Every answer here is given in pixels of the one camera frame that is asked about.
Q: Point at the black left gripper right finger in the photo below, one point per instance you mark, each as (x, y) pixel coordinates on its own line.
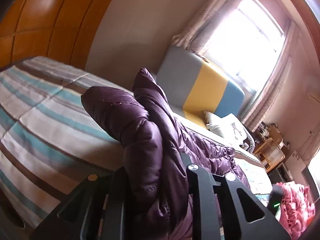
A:
(223, 208)

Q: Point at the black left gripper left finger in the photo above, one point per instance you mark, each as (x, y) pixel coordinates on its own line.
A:
(95, 209)

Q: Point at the purple down jacket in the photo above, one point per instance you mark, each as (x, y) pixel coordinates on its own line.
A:
(153, 140)

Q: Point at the wicker wooden chair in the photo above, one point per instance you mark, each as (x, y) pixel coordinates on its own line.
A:
(269, 154)

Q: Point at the pink red garment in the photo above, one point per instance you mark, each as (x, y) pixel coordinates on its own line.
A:
(296, 211)

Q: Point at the white printed pillow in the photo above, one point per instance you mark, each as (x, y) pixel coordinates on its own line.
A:
(228, 127)

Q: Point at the cluttered wooden desk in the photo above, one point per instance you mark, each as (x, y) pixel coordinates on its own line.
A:
(264, 132)

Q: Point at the striped bed cover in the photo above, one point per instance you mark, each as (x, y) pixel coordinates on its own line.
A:
(49, 143)

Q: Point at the grey yellow blue sofa chair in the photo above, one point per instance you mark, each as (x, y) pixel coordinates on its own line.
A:
(193, 86)

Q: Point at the beige curtain right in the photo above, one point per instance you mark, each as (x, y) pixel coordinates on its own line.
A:
(262, 102)

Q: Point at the beige curtain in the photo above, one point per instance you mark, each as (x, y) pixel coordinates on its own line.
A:
(201, 27)
(262, 102)

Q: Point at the bright window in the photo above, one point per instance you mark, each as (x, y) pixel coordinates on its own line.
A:
(247, 44)

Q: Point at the wooden wardrobe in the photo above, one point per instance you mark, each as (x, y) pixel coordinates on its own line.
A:
(62, 30)

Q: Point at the beige curtain left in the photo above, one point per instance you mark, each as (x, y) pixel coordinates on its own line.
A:
(201, 27)

